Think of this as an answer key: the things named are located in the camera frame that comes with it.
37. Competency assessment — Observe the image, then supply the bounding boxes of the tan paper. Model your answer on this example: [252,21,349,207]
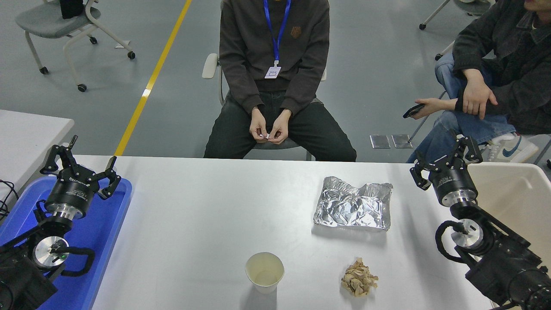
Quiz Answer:
[341,257,379,298]

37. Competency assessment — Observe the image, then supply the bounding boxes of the black phone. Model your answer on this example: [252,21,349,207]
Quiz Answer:
[403,103,426,119]

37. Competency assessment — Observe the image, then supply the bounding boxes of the person's right hand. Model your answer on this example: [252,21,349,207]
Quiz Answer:
[249,108,268,143]
[461,69,498,120]

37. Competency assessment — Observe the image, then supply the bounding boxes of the blue lanyard with badge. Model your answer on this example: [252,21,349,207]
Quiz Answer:
[263,0,292,80]

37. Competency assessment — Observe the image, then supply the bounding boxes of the yellow floor tape line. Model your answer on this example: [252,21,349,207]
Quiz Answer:
[114,0,193,156]

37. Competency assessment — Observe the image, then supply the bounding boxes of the grey wheeled chair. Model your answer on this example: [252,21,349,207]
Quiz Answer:
[14,0,136,93]
[419,0,496,61]

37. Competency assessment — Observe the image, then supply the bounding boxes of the black cable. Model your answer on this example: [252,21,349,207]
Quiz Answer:
[0,180,20,222]

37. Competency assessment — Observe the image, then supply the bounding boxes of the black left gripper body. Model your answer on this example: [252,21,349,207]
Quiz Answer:
[45,167,100,212]

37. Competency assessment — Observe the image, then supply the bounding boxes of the white side table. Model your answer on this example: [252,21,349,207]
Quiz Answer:
[0,109,75,216]

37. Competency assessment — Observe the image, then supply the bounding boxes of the black bag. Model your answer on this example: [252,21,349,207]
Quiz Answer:
[59,0,85,20]

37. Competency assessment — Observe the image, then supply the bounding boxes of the foil tray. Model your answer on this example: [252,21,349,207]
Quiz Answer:
[313,176,393,232]

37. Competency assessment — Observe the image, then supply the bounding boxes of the person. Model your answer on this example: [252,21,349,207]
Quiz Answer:
[203,0,357,162]
[407,0,551,164]

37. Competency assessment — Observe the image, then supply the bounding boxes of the pale paper cup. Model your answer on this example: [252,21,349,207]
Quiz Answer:
[245,252,285,295]

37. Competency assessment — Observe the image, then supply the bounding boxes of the large pale bin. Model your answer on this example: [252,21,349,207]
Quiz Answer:
[466,162,551,310]

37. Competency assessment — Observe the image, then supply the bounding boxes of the person's left hand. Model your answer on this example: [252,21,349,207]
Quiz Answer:
[412,98,457,120]
[268,110,293,145]

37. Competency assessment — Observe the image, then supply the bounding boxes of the blue plastic tray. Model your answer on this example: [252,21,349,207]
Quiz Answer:
[0,177,133,310]

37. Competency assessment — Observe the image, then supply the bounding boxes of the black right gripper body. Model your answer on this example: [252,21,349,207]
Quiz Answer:
[430,161,478,203]

